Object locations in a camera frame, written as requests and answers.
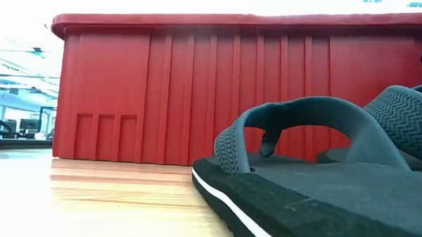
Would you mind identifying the black curved cable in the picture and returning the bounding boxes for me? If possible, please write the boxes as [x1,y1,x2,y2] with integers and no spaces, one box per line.
[0,115,17,138]

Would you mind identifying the black computer monitor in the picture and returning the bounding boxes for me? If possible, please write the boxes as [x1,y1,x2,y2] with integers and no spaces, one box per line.
[19,118,40,132]

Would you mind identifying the black flip-flop sandal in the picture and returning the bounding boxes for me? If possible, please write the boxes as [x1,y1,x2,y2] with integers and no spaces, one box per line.
[316,78,422,174]
[188,92,422,237]

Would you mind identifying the black aluminium table frame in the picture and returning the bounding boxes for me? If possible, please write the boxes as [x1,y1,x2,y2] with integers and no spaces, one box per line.
[0,137,54,153]

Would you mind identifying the red plastic bin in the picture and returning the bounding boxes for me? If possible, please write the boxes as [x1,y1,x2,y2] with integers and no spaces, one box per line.
[46,0,422,175]

